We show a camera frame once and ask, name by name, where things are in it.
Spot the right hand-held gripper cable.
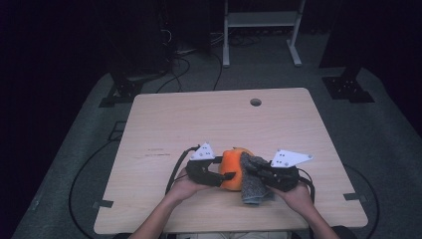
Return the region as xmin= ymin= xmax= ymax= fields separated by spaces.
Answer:
xmin=297 ymin=166 xmax=317 ymax=204

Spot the black floor cable loop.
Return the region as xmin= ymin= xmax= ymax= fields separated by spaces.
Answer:
xmin=342 ymin=163 xmax=381 ymax=239
xmin=68 ymin=138 xmax=117 ymax=239

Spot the grey tape strip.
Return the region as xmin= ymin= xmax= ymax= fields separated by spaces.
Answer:
xmin=342 ymin=191 xmax=368 ymax=204
xmin=92 ymin=199 xmax=114 ymax=210

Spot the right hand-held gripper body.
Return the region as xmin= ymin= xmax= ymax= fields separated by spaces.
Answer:
xmin=263 ymin=148 xmax=315 ymax=193

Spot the person's right hand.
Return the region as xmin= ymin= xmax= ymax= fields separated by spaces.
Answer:
xmin=269 ymin=181 xmax=316 ymax=216

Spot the white metal stand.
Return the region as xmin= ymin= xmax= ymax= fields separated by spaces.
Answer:
xmin=222 ymin=0 xmax=308 ymax=69

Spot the black cables bundle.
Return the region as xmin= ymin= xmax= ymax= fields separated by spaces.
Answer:
xmin=154 ymin=28 xmax=224 ymax=95

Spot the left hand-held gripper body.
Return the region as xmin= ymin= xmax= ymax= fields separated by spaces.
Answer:
xmin=184 ymin=141 xmax=227 ymax=188

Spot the orange plush toy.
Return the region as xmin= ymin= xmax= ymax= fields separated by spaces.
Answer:
xmin=218 ymin=146 xmax=255 ymax=192

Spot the grey fuzzy cloth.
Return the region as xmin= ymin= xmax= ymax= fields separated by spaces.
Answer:
xmin=239 ymin=151 xmax=277 ymax=206

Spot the person's left hand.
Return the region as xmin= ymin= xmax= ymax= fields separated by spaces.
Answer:
xmin=166 ymin=167 xmax=211 ymax=204

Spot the black stand base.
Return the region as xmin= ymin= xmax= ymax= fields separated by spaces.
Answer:
xmin=320 ymin=65 xmax=376 ymax=105
xmin=98 ymin=78 xmax=144 ymax=109

